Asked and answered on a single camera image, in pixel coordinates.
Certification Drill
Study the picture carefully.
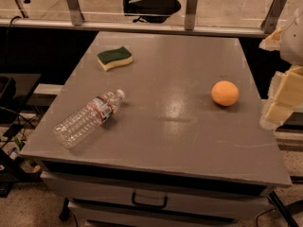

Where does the black office chair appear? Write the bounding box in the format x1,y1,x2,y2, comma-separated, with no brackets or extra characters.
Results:
123,0,182,24

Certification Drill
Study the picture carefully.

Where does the green and yellow sponge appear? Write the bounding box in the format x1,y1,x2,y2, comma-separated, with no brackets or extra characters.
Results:
97,46,134,72

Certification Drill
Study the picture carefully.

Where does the black side table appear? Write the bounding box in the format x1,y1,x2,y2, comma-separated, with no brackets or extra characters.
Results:
0,74,42,124

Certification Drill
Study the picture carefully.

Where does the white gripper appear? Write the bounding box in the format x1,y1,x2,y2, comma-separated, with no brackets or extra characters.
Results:
258,7,303,131

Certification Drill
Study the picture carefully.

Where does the clear plastic water bottle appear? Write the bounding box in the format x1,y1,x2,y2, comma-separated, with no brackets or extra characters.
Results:
53,90,125,148

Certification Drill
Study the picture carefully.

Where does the grey drawer cabinet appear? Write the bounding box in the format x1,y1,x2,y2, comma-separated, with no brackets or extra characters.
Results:
23,32,291,227

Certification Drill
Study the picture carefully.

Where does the black drawer handle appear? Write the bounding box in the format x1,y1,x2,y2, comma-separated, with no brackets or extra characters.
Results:
131,192,168,209

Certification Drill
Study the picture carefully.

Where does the metal railing with posts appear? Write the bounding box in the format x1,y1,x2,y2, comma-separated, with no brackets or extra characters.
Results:
0,0,303,39

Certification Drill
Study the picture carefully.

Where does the orange fruit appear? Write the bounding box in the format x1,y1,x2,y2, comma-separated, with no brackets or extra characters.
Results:
211,80,240,107

